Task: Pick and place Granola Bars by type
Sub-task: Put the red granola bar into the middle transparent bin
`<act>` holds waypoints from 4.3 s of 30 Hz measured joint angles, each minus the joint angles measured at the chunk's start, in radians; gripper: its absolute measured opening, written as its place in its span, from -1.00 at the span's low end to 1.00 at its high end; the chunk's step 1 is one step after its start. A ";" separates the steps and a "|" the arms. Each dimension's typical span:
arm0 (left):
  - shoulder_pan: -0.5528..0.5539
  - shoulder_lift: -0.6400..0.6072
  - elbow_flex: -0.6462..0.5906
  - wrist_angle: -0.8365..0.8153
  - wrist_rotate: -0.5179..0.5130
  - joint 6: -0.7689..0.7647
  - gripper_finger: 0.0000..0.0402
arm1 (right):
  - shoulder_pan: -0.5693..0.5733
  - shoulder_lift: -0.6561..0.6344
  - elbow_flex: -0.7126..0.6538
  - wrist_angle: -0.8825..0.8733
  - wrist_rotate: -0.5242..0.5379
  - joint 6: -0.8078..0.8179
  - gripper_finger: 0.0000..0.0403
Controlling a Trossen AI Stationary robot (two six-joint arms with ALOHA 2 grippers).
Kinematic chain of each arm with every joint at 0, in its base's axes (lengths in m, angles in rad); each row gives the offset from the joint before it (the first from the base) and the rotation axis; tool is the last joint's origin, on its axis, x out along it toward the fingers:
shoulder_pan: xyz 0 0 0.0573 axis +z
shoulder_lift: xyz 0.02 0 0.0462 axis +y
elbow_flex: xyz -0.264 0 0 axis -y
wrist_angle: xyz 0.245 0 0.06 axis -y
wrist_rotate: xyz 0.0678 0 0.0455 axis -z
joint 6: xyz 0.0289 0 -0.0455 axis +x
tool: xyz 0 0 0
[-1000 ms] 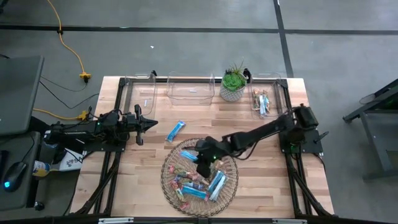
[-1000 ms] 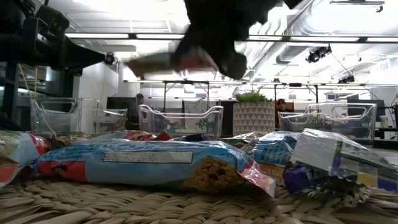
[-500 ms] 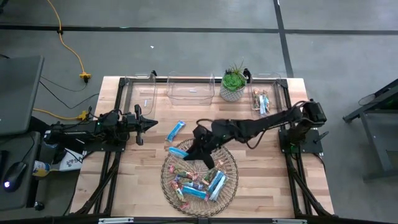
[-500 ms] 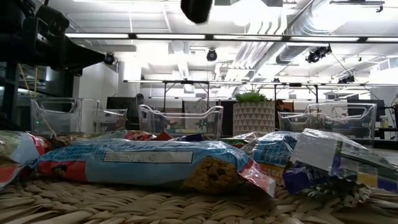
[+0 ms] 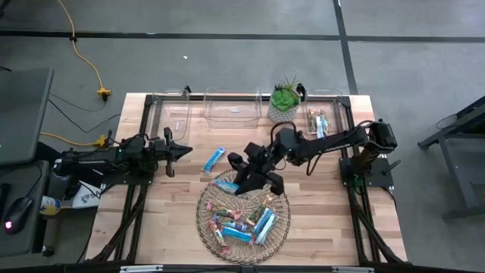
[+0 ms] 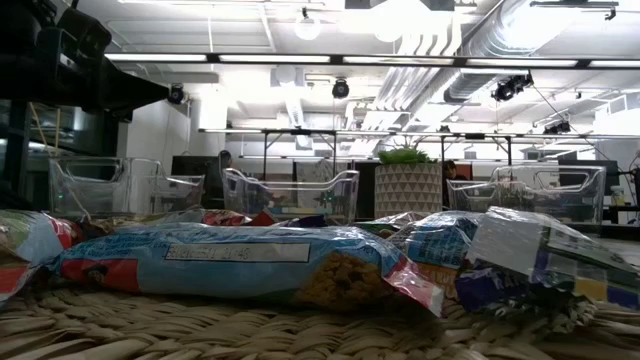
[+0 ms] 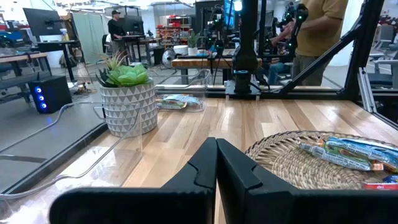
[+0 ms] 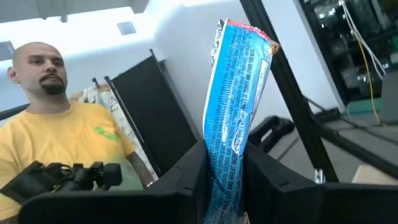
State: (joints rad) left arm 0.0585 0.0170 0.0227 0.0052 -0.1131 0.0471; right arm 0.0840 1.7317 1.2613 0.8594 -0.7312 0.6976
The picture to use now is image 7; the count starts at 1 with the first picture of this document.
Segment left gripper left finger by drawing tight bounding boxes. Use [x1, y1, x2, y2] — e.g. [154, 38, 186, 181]
[49, 136, 218, 224]

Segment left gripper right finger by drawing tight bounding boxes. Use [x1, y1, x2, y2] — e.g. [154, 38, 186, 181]
[216, 138, 398, 224]

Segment snacks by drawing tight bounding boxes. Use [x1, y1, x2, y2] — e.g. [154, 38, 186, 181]
[156, 100, 188, 111]

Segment snack packets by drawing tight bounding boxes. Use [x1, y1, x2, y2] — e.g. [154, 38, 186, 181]
[325, 136, 398, 174]

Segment red and green granola bar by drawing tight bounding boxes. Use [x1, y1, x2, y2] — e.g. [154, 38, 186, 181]
[363, 174, 398, 191]

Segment white and blue granola bar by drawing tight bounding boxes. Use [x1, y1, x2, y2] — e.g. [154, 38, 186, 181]
[161, 94, 203, 107]

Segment round woven wicker tray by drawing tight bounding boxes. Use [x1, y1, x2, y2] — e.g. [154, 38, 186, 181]
[244, 130, 398, 191]

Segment clear plastic bin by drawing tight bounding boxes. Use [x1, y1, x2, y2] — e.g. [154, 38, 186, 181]
[148, 68, 213, 114]
[0, 101, 144, 202]

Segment succulent in patterned white pot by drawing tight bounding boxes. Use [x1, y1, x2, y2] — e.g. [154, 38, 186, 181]
[95, 51, 159, 139]

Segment person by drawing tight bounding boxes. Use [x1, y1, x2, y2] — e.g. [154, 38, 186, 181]
[107, 9, 127, 54]
[261, 37, 295, 85]
[269, 0, 349, 87]

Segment black computer tower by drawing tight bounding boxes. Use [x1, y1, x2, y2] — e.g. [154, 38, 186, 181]
[27, 75, 73, 114]

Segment floor fan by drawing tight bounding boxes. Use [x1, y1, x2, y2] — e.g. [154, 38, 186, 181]
[161, 49, 177, 69]

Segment wooden background table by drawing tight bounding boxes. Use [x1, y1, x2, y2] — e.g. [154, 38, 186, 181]
[171, 57, 264, 85]

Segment white bucket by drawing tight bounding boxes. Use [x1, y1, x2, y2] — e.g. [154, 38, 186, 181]
[173, 45, 189, 57]

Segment small plant in white pot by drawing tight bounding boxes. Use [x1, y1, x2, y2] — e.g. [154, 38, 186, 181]
[185, 30, 202, 57]

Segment grey office chair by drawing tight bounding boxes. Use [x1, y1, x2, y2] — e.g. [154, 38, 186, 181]
[368, 24, 398, 88]

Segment pale green partition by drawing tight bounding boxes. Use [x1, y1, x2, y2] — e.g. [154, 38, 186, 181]
[72, 12, 106, 65]

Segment shelf with red bins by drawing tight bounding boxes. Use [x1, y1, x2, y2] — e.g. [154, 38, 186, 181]
[157, 15, 192, 47]

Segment black desk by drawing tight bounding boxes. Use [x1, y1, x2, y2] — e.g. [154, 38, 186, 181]
[30, 39, 82, 82]

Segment black monitor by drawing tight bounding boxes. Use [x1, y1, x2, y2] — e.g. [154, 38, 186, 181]
[124, 14, 144, 35]
[23, 7, 63, 38]

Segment lit computer monitor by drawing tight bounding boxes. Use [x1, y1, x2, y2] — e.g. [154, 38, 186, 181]
[223, 0, 236, 30]

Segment black aluminium frame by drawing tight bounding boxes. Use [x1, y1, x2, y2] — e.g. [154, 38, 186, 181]
[154, 0, 398, 130]

